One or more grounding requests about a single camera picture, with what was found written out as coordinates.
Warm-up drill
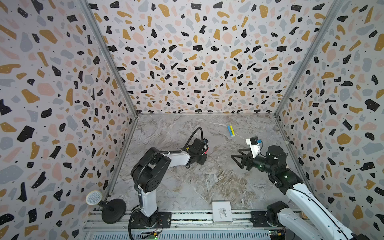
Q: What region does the yellow highlighter pen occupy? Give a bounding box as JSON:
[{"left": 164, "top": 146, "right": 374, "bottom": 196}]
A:
[{"left": 230, "top": 125, "right": 235, "bottom": 137}]

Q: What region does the black corrugated cable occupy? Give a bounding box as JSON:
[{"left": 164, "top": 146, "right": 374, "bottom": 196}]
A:
[{"left": 181, "top": 127, "right": 204, "bottom": 151}]

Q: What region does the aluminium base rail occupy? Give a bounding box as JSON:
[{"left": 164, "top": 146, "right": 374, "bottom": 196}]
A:
[{"left": 83, "top": 210, "right": 295, "bottom": 240}]

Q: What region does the black round stand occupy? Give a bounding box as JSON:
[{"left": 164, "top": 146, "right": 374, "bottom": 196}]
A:
[{"left": 99, "top": 199, "right": 127, "bottom": 224}]

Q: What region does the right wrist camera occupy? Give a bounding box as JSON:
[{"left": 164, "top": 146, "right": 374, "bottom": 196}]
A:
[{"left": 246, "top": 137, "right": 263, "bottom": 158}]

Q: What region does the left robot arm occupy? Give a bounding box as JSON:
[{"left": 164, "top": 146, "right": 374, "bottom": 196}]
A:
[{"left": 131, "top": 138, "right": 209, "bottom": 228}]

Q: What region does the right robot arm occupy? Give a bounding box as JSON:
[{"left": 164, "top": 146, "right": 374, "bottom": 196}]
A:
[{"left": 231, "top": 144, "right": 367, "bottom": 240}]

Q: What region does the white box on rail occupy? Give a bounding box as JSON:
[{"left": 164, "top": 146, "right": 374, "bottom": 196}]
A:
[{"left": 212, "top": 201, "right": 233, "bottom": 223}]

